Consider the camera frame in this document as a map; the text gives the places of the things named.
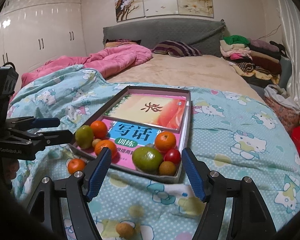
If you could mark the red cherry tomato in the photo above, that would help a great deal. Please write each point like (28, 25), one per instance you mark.
(172, 156)

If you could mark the pink book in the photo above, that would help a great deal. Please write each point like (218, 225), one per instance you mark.
(125, 166)

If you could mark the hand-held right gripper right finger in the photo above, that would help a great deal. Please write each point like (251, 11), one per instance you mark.
(193, 175)

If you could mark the white crumpled cloth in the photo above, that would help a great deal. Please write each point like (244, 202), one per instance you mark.
(277, 95)

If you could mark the person's left hand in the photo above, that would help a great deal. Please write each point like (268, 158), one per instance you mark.
(12, 172)

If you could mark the grey padded headboard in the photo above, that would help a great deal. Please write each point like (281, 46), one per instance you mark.
(152, 32)

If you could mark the round green citrus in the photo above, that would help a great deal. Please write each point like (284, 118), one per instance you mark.
(84, 136)

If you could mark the red bag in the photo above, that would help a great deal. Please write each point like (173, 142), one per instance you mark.
(298, 140)

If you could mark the small tan longan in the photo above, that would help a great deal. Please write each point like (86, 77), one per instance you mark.
(125, 229)
(97, 143)

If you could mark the purple striped pillow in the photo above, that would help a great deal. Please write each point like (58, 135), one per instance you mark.
(175, 48)

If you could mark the light blue cartoon printed blanket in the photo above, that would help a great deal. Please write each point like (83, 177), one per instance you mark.
(227, 170)

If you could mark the pile of folded clothes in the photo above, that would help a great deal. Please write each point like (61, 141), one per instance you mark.
(252, 62)

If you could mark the yellow and orange book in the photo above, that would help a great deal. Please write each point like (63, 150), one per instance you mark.
(130, 107)

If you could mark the large green oval fruit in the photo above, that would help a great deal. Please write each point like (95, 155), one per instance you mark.
(147, 158)

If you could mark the pink floral bag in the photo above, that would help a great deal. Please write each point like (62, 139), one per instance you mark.
(285, 117)

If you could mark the orange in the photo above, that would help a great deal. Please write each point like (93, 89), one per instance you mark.
(165, 141)
(98, 129)
(76, 166)
(105, 148)

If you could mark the pink quilt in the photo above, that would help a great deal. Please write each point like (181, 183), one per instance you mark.
(110, 60)

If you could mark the white satin curtain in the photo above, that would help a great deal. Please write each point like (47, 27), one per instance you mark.
(295, 55)

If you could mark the floral wall painting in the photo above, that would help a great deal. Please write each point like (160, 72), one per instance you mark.
(160, 0)

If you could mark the white glossy wardrobe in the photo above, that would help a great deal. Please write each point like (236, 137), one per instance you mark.
(40, 25)

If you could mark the shallow grey cardboard box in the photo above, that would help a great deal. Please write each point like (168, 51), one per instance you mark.
(160, 90)

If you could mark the brown lychee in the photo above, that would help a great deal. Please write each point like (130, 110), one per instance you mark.
(167, 168)

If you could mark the beige bed sheet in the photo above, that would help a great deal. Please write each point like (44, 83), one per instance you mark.
(185, 70)

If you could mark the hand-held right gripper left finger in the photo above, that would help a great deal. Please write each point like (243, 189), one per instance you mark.
(97, 172)

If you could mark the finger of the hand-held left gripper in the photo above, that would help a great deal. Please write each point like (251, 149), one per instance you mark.
(55, 138)
(45, 122)

